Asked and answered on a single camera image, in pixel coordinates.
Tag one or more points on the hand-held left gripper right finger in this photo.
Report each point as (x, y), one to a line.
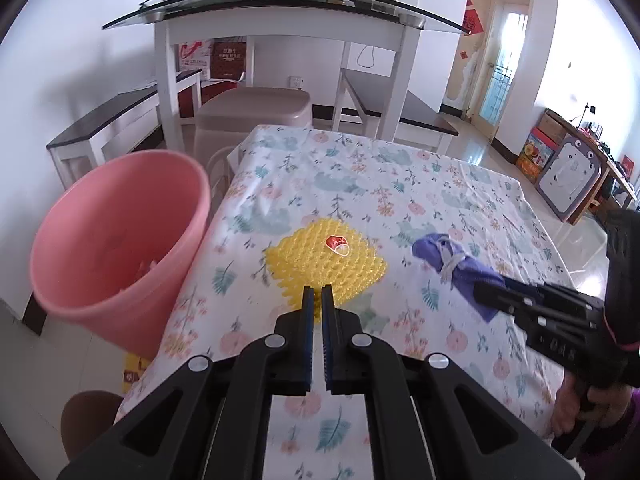
(327, 325)

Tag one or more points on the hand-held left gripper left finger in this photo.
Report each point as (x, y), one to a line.
(308, 320)

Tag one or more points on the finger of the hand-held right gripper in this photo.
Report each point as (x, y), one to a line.
(550, 296)
(500, 299)

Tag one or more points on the purple cloth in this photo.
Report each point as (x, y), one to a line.
(470, 270)

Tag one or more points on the yellow foam net with sticker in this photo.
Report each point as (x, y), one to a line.
(310, 260)

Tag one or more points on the pink plastic bucket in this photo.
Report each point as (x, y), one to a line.
(100, 240)

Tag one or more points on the person's right forearm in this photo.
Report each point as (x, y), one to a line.
(620, 450)

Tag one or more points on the person's right hand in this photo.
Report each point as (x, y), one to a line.
(565, 410)

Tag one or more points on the grey drawing board with eyes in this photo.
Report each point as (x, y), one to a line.
(567, 180)

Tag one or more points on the colourful fruit box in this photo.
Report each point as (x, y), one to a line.
(532, 157)

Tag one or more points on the wooden desk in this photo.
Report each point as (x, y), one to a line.
(612, 170)

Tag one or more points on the floral tablecloth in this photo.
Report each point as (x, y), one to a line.
(350, 175)

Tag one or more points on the cardboard box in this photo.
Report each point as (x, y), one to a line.
(552, 127)

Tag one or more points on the yellow box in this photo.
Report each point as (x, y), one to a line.
(135, 375)

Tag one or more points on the white bench with dark seat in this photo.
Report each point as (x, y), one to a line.
(415, 110)
(100, 120)

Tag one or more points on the beige plastic stool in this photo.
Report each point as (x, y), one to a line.
(250, 110)

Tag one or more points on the door with window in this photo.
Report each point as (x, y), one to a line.
(505, 60)

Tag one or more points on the brown round stool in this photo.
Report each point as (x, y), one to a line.
(90, 425)

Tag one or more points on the large red box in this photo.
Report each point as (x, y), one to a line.
(187, 100)

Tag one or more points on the dark red box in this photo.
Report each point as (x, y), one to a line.
(229, 57)

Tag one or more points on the white red carton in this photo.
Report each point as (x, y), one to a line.
(195, 55)

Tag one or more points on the white table with glass top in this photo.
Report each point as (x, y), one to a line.
(280, 22)

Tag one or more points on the wall outlet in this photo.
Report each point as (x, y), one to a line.
(296, 81)

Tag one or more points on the red wall decoration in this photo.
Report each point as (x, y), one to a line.
(472, 17)

